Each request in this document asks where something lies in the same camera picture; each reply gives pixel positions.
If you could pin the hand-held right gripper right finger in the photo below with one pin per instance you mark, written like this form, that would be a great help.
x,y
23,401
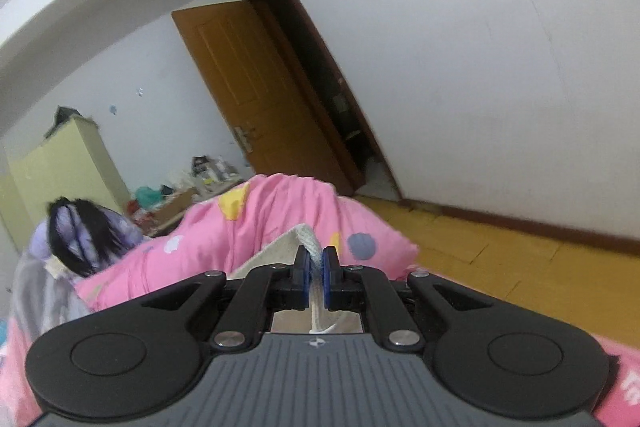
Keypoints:
x,y
330,279

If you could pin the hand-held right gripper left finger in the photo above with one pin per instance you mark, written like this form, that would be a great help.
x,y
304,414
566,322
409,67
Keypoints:
x,y
301,279

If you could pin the white sweatshirt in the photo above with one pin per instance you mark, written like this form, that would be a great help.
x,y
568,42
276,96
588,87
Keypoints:
x,y
277,252

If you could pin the pink grey floral duvet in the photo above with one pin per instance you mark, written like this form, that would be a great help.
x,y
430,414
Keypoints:
x,y
280,207

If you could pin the cardboard box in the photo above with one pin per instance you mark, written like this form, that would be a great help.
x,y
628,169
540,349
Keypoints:
x,y
175,207

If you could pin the green plastic bag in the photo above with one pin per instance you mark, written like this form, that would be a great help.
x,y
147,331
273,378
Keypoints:
x,y
147,197

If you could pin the wooden door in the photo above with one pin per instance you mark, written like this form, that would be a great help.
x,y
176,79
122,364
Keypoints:
x,y
250,82

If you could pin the purple jacket with black fur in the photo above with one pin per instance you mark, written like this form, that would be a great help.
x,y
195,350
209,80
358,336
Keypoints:
x,y
85,232

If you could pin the pale green wardrobe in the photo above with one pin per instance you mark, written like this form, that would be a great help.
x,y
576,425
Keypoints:
x,y
65,162

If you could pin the dark wooden door frame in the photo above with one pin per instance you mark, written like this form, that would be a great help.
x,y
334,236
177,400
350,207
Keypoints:
x,y
320,67

